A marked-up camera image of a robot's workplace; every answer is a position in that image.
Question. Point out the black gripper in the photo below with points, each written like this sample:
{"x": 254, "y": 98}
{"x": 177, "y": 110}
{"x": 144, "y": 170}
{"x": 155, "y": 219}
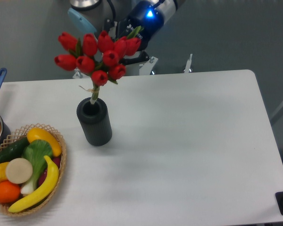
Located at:
{"x": 144, "y": 15}

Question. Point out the red tulip bouquet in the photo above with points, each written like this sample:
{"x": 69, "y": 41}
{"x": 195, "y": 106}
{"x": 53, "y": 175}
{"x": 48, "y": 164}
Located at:
{"x": 99, "y": 58}

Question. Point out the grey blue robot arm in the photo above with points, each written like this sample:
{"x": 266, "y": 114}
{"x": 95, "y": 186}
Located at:
{"x": 89, "y": 15}

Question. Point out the dark grey ribbed vase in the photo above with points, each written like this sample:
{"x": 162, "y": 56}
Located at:
{"x": 94, "y": 120}

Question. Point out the purple red vegetable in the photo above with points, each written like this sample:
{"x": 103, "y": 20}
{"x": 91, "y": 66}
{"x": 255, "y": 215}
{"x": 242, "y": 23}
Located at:
{"x": 57, "y": 161}

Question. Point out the woven wicker basket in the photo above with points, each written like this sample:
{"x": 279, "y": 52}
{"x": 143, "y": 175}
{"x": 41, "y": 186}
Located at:
{"x": 17, "y": 135}

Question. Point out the green bok choy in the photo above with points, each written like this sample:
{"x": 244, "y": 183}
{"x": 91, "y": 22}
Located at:
{"x": 35, "y": 153}

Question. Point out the green cucumber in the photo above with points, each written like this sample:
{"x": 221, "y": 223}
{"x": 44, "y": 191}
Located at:
{"x": 14, "y": 150}

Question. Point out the beige round disc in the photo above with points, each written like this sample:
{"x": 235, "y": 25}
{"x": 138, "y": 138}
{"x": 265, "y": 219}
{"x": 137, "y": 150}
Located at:
{"x": 19, "y": 170}

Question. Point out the yellow banana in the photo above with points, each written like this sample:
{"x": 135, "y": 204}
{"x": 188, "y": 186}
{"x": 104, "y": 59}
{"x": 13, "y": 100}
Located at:
{"x": 41, "y": 192}

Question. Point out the orange fruit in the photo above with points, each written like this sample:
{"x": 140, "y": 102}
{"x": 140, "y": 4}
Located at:
{"x": 9, "y": 192}

